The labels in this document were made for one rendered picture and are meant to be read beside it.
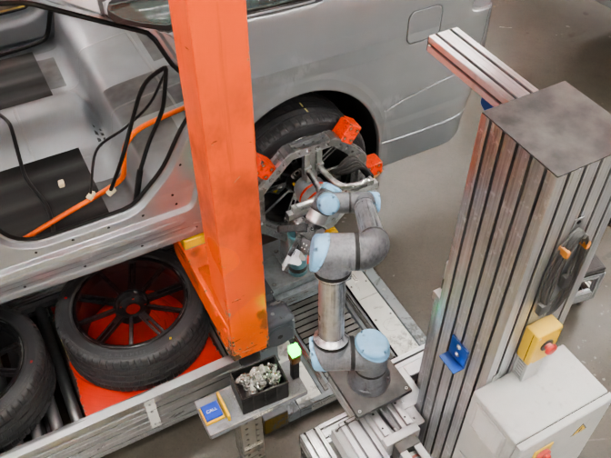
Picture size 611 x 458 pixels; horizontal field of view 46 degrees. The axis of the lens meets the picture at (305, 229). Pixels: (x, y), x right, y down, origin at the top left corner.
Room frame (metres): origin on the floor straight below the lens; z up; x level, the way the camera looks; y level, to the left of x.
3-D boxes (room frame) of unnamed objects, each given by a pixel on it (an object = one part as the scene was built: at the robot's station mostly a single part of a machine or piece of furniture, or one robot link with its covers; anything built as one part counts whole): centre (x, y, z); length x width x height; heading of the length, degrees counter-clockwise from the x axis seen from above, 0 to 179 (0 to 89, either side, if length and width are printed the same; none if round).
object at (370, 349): (1.34, -0.22, 0.98); 0.13 x 0.12 x 0.14; 91
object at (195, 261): (2.00, 0.42, 0.69); 0.52 x 0.17 x 0.35; 28
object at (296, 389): (1.48, 0.22, 0.44); 0.43 x 0.17 x 0.03; 118
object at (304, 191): (2.21, -0.05, 0.85); 0.21 x 0.14 x 0.14; 28
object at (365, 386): (1.34, -0.22, 0.87); 0.15 x 0.15 x 0.10
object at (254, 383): (1.50, 0.18, 0.51); 0.20 x 0.14 x 0.13; 115
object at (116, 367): (1.93, 0.77, 0.39); 0.66 x 0.66 x 0.24
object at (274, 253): (2.43, 0.06, 0.32); 0.40 x 0.30 x 0.28; 118
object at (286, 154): (2.27, -0.02, 0.85); 0.54 x 0.07 x 0.54; 118
